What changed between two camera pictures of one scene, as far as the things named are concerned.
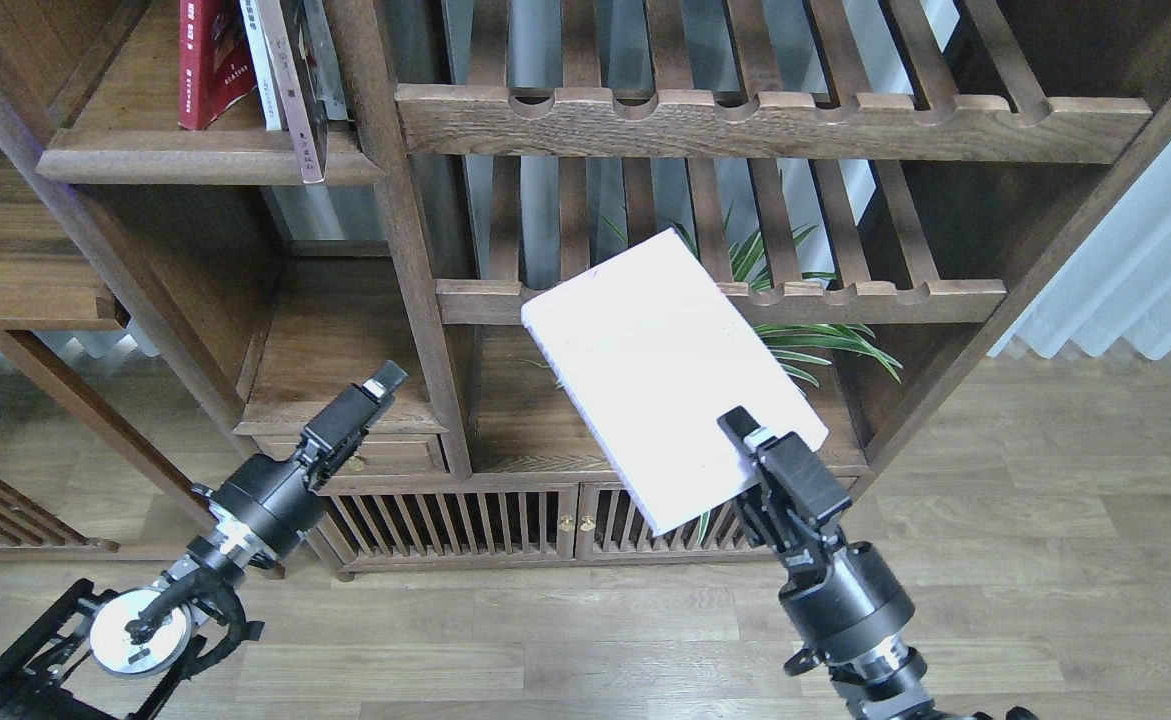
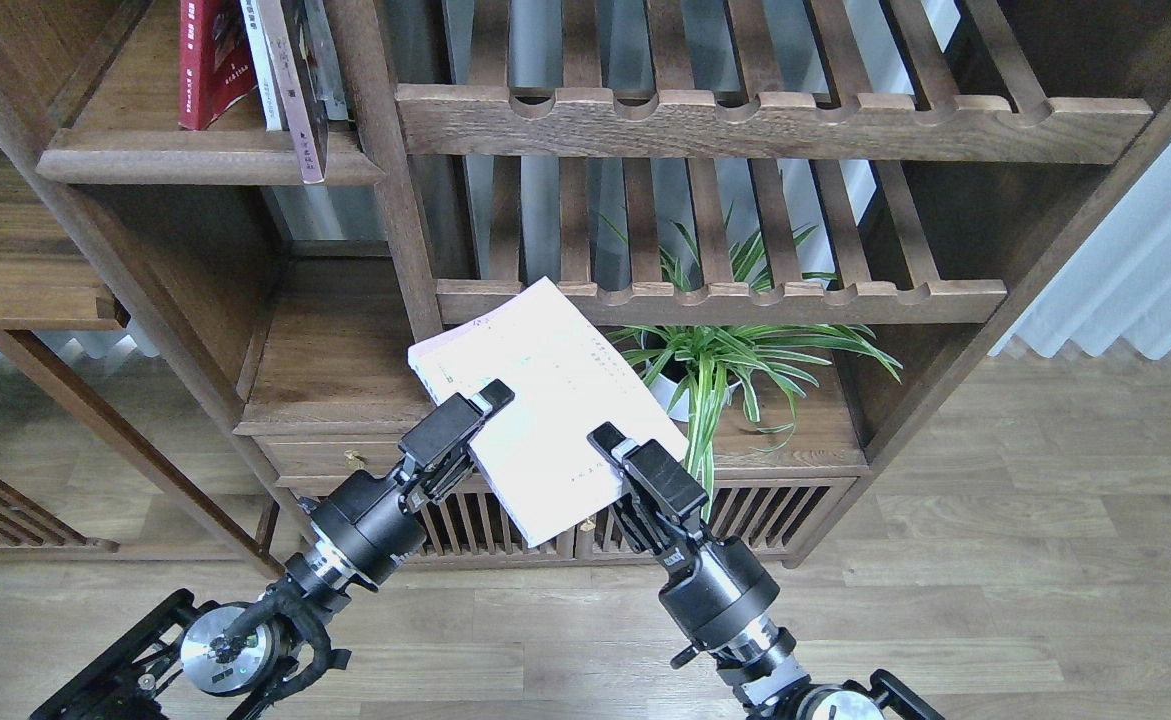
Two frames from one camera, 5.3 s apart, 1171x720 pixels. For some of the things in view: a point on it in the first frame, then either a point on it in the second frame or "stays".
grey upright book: (323, 57) stays
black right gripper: (841, 598) to (712, 582)
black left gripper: (266, 506) to (371, 527)
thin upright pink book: (291, 90) stays
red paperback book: (216, 60) stays
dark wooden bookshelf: (588, 238) stays
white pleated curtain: (1149, 270) stays
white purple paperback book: (652, 356) to (534, 452)
